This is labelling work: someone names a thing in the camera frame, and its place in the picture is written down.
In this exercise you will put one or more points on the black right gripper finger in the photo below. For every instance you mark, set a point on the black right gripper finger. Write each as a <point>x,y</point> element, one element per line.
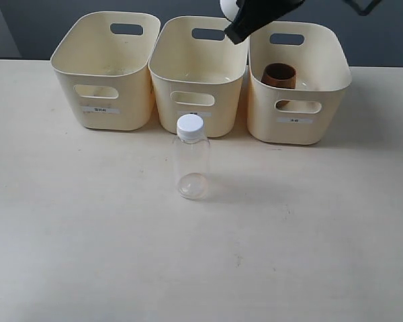
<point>249,19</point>

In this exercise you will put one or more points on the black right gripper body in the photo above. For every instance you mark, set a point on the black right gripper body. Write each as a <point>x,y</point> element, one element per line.
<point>278,5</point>

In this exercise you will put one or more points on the brown wooden cup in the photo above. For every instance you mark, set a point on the brown wooden cup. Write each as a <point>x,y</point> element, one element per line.
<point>279,75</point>

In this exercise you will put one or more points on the clear plastic bottle white cap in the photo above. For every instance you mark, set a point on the clear plastic bottle white cap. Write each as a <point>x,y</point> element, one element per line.
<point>191,157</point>

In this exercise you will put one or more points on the white paper cup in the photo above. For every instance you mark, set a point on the white paper cup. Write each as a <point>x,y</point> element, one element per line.
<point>229,9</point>

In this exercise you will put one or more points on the cream plastic bin right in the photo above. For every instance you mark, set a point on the cream plastic bin right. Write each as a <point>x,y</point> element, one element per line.
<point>301,115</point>

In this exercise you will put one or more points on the cream plastic bin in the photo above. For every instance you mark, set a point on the cream plastic bin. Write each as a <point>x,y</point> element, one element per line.
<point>301,115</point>
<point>102,67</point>
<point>194,75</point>

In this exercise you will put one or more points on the cream plastic bin middle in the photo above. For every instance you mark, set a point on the cream plastic bin middle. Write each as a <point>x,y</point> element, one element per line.
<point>194,75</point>

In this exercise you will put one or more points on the cream plastic bin left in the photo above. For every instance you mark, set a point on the cream plastic bin left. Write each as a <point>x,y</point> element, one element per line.
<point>102,67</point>

